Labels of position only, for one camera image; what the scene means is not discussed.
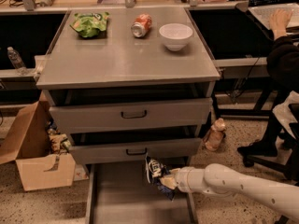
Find top drawer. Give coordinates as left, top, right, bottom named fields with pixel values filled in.
left=50, top=98, right=211, bottom=133

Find bottom drawer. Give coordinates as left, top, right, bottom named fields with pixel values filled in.
left=85, top=161, right=198, bottom=224

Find white bowl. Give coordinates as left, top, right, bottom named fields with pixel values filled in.
left=159, top=23, right=193, bottom=51

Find black shoe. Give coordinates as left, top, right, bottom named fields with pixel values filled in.
left=237, top=141, right=278, bottom=157

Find orange soda can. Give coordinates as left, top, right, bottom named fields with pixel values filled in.
left=131, top=13, right=152, bottom=38

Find black cable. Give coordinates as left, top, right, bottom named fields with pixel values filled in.
left=223, top=57, right=261, bottom=101

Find middle drawer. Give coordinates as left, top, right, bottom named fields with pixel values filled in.
left=70, top=138, right=201, bottom=164

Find laptop computer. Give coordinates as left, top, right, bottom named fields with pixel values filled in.
left=248, top=0, right=299, bottom=29

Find blue chip bag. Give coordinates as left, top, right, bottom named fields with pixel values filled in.
left=145, top=156, right=175, bottom=201

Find cardboard box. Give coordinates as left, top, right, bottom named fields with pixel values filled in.
left=0, top=96, right=76, bottom=191

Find plastic bottle on floor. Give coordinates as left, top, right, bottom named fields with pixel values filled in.
left=203, top=118, right=226, bottom=151

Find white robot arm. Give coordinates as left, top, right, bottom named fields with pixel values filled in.
left=159, top=163, right=299, bottom=221

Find snack items in box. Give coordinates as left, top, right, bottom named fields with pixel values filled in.
left=46, top=122, right=72, bottom=154

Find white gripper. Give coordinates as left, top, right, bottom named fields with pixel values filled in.
left=160, top=167, right=206, bottom=193

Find person's dark sleeve forearm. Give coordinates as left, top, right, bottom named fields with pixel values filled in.
left=267, top=36, right=299, bottom=92

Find person's hand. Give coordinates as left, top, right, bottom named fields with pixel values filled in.
left=269, top=9, right=292, bottom=40

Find clear water bottle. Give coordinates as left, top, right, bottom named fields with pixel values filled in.
left=7, top=47, right=28, bottom=76

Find drawer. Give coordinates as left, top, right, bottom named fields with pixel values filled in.
left=70, top=138, right=201, bottom=164
left=85, top=161, right=198, bottom=224
left=50, top=98, right=211, bottom=133

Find grey drawer cabinet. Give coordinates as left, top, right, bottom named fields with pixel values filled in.
left=36, top=6, right=221, bottom=224

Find green chip bag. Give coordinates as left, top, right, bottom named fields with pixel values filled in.
left=70, top=12, right=109, bottom=38

